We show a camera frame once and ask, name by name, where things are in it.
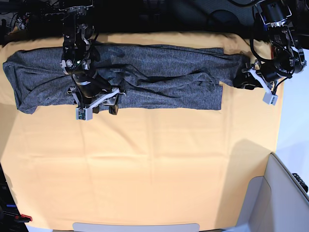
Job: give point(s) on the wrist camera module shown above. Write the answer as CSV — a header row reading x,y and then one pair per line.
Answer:
x,y
84,113
270,98

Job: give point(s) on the yellow table cloth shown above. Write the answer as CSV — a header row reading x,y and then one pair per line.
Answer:
x,y
140,167

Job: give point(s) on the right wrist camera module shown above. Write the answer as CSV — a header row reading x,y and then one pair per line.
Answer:
x,y
84,113

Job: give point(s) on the red black clamp left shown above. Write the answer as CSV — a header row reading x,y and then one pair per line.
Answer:
x,y
22,218

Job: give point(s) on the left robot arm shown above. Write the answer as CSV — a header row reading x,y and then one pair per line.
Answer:
x,y
288,56

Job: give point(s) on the black round stool base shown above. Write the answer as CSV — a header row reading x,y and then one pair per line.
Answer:
x,y
222,18

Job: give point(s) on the grey long-sleeve T-shirt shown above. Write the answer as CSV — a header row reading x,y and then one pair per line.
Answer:
x,y
155,76

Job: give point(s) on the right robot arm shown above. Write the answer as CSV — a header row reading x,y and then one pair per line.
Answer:
x,y
79,53

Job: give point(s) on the white tray edge bottom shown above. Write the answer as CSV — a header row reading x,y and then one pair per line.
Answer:
x,y
86,227

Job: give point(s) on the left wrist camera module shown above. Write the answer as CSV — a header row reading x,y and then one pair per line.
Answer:
x,y
270,98

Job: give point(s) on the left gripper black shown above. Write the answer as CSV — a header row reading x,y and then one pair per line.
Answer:
x,y
267,71

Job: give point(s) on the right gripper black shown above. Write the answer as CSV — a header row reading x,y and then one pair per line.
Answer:
x,y
89,86

